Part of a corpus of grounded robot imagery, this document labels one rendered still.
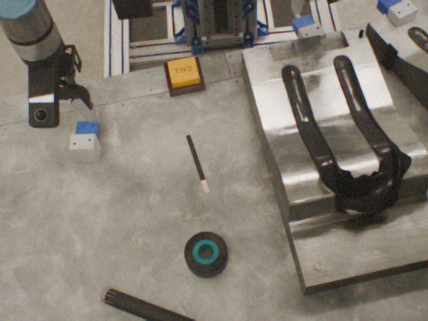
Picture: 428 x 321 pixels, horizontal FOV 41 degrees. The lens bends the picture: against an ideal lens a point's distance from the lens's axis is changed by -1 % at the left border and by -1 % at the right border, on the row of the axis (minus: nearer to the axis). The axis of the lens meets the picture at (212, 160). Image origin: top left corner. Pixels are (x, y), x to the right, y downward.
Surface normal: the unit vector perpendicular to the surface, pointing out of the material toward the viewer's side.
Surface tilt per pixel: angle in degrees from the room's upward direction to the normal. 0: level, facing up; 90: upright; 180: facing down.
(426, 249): 0
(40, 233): 0
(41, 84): 29
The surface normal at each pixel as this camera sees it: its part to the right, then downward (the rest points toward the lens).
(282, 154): -0.15, -0.81
